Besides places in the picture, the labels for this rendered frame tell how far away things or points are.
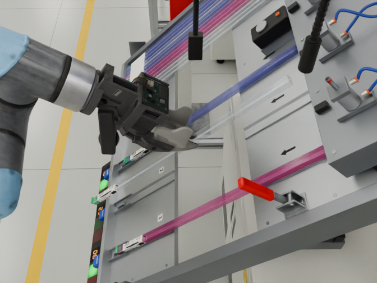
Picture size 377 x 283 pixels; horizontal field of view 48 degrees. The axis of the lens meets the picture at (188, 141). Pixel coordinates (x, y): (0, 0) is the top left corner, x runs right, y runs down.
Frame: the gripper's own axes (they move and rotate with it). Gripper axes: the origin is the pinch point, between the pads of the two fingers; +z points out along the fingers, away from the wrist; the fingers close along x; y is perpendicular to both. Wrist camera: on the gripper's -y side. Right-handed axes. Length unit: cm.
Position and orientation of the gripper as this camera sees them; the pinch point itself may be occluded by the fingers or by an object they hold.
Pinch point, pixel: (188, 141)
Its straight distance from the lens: 75.0
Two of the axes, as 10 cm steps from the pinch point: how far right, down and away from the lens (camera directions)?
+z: 8.2, 3.3, 4.6
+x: -0.2, -7.9, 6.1
